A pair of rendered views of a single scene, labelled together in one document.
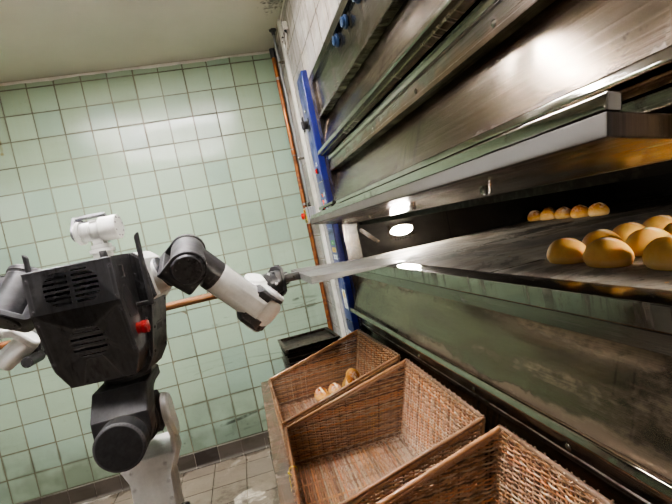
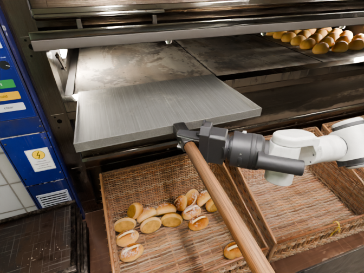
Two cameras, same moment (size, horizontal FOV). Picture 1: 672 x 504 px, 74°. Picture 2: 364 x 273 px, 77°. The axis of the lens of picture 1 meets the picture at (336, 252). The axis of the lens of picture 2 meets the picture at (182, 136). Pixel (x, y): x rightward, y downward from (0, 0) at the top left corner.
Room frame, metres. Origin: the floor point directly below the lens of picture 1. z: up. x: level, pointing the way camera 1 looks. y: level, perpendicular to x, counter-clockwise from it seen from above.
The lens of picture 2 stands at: (1.88, 0.70, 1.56)
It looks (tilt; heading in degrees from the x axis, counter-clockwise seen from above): 36 degrees down; 264
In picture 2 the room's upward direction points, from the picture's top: straight up
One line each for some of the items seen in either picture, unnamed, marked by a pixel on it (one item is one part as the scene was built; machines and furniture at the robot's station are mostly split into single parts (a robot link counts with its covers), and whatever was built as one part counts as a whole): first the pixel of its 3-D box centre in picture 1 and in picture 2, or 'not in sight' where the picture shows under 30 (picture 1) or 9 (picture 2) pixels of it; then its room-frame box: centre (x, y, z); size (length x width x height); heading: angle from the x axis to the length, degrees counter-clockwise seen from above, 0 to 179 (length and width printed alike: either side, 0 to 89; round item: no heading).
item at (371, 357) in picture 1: (330, 385); (177, 219); (1.84, 0.14, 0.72); 0.56 x 0.49 x 0.28; 13
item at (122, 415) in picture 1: (129, 413); not in sight; (1.12, 0.60, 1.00); 0.28 x 0.13 x 0.18; 13
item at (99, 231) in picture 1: (100, 233); not in sight; (1.22, 0.61, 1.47); 0.10 x 0.07 x 0.09; 95
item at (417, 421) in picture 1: (371, 447); (295, 184); (1.26, 0.01, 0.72); 0.56 x 0.49 x 0.28; 10
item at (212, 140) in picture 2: (272, 283); (224, 146); (1.73, 0.26, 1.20); 0.12 x 0.10 x 0.13; 158
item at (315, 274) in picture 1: (341, 266); (161, 99); (1.87, -0.01, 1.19); 0.55 x 0.36 x 0.03; 13
